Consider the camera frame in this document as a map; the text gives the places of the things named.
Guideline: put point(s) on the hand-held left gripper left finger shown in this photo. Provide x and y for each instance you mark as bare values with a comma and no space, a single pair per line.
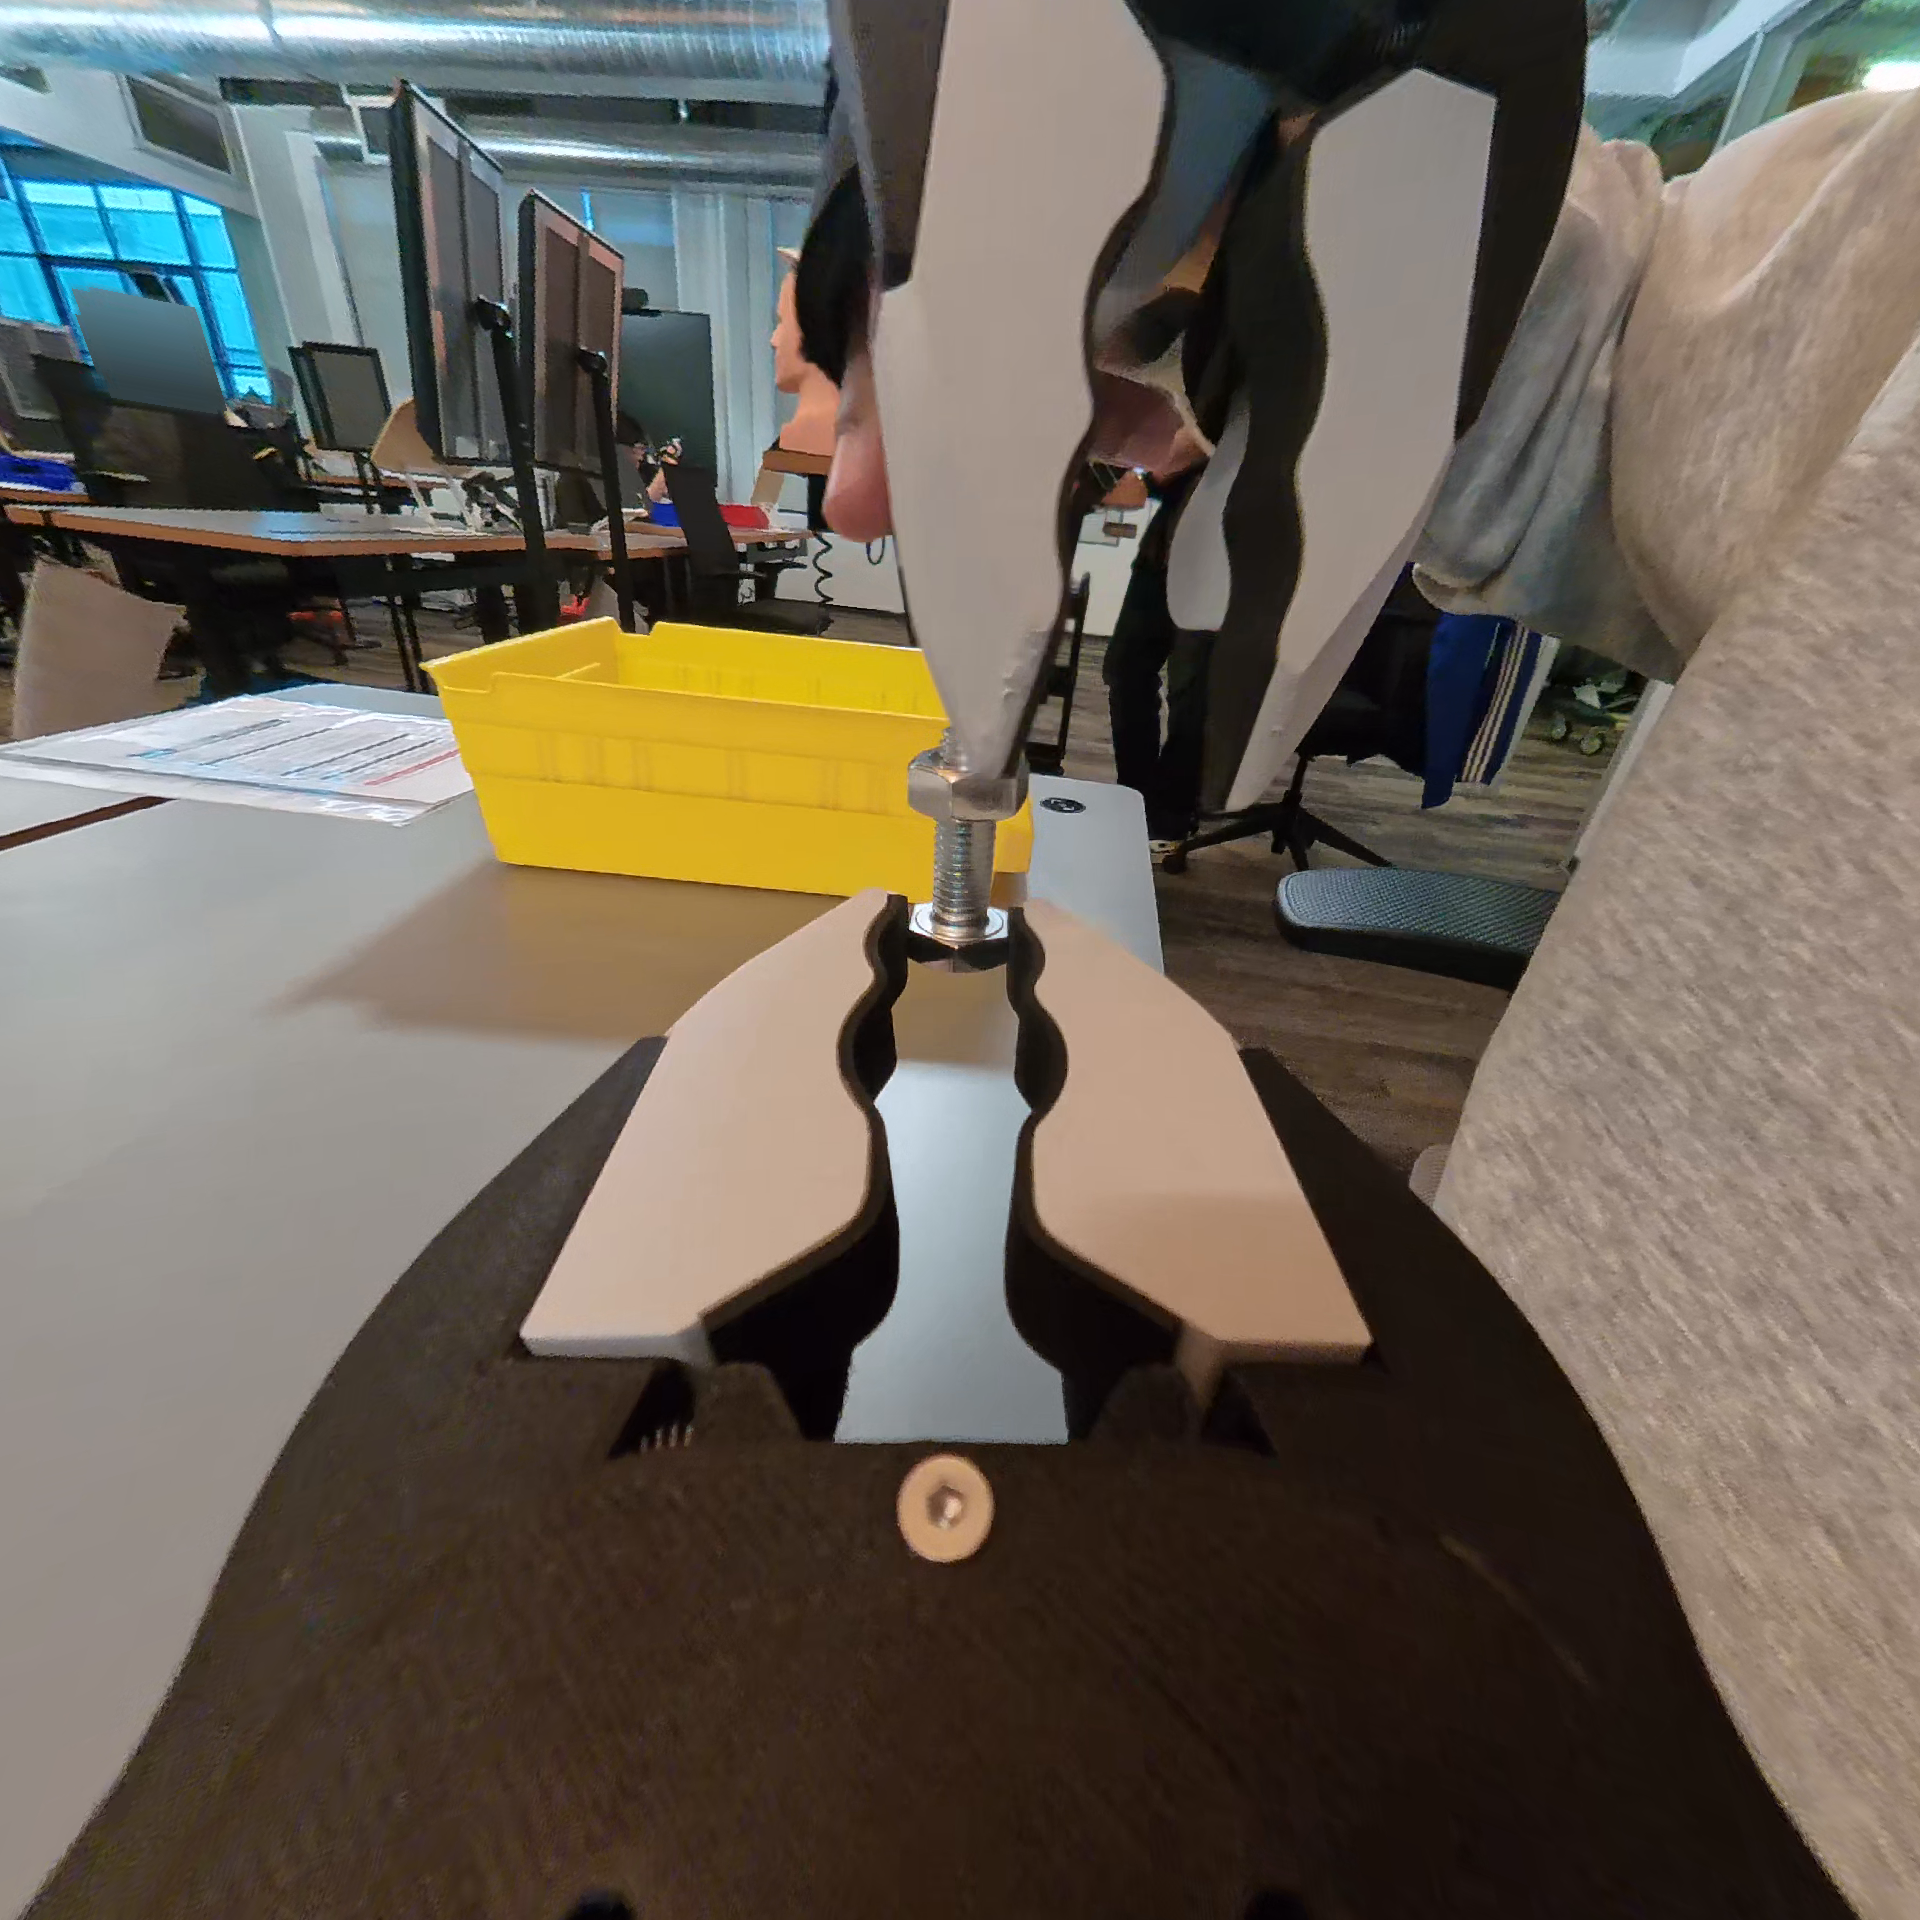
721,1170

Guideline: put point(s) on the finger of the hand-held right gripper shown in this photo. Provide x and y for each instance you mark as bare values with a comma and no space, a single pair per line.
1380,377
988,377

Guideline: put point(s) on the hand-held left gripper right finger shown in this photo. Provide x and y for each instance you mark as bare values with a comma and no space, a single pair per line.
1186,1185

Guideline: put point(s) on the silver hex bolt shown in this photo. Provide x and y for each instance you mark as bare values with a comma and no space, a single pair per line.
959,877

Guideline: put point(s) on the divided yellow plastic bin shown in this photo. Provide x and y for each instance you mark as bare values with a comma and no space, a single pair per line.
677,765

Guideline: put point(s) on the silver hex nut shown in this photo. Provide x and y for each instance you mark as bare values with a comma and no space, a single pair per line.
944,788

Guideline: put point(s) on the person's right forearm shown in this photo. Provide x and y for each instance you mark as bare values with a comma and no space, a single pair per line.
1648,377

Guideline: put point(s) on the black desk chair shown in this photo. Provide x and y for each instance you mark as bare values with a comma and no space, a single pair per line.
721,554

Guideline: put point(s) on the grey desk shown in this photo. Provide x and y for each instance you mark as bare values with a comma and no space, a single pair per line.
301,1126

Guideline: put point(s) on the long brown-edged desk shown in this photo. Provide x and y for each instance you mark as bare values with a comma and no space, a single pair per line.
226,528

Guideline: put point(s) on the person's right hand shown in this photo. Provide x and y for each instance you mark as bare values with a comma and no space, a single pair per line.
856,480

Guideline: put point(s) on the black office chair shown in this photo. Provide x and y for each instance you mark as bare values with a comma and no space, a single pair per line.
1371,677

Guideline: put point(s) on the black flat monitor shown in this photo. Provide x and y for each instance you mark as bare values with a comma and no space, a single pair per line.
671,383

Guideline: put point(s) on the blue jacket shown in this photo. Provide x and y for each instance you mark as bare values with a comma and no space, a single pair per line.
1479,705

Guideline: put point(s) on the tall dark monitor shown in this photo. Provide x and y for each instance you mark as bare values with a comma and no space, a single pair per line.
569,330
451,271

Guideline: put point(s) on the person's grey sweatshirt torso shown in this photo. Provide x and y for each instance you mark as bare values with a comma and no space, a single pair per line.
1723,1276

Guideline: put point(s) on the laminated instruction sheet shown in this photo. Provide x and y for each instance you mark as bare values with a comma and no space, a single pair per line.
269,751

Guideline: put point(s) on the small dark monitor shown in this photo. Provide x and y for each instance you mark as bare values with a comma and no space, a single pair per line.
344,394

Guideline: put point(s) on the grey cardboard sheet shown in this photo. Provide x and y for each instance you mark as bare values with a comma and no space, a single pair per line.
90,661

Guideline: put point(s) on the blue storage bin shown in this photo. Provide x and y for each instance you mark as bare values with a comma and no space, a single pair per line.
37,474

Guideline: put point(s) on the silver ventilation duct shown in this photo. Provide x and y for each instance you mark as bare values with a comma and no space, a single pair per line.
451,30

